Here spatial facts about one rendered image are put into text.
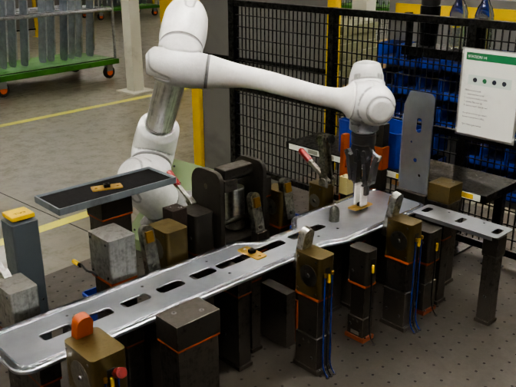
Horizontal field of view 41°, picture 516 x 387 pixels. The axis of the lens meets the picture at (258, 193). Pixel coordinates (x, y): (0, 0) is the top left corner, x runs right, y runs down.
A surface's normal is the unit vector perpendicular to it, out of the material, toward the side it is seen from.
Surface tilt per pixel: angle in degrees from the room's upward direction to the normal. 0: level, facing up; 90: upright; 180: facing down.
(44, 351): 0
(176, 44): 46
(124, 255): 90
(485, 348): 0
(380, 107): 92
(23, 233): 90
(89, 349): 0
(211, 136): 90
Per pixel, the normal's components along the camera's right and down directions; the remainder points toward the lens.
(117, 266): 0.69, 0.25
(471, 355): 0.00, -0.94
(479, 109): -0.73, 0.24
